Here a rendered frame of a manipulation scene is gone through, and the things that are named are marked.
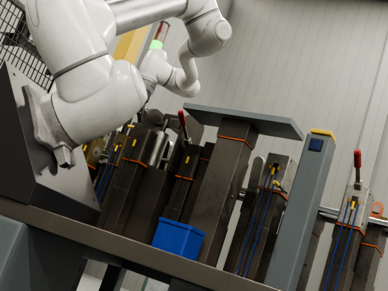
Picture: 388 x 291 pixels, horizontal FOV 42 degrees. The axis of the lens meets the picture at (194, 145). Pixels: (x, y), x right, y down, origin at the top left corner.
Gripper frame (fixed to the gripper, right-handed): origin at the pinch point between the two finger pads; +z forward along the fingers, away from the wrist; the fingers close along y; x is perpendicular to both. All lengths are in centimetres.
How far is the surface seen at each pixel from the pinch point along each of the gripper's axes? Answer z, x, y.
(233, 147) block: 8, -71, -37
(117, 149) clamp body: 13.1, -17.8, -23.3
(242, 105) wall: -268, 290, 629
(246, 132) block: 3, -74, -38
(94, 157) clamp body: 16.6, -2.7, -17.0
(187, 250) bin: 41, -73, -46
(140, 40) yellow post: -73, 58, 49
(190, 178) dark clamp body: 17, -53, -24
